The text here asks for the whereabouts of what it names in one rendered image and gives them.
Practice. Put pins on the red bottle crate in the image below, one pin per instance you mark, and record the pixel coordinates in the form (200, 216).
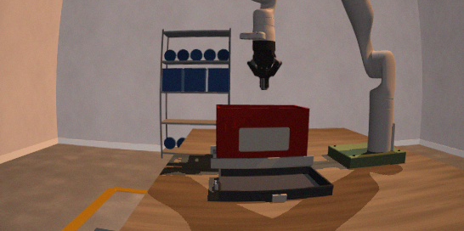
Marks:
(261, 131)

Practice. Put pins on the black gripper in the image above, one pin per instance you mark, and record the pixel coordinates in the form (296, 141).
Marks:
(265, 59)

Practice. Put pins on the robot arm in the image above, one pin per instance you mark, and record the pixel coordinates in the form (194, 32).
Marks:
(378, 64)

